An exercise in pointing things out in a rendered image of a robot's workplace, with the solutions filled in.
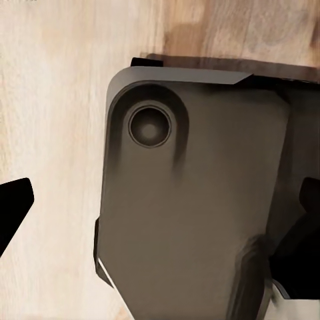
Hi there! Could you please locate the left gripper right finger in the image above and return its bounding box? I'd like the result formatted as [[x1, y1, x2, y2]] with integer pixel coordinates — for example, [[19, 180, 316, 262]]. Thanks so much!
[[299, 177, 320, 231]]

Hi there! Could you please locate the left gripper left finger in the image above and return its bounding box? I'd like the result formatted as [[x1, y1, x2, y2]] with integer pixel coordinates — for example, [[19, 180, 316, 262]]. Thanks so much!
[[0, 177, 35, 257]]

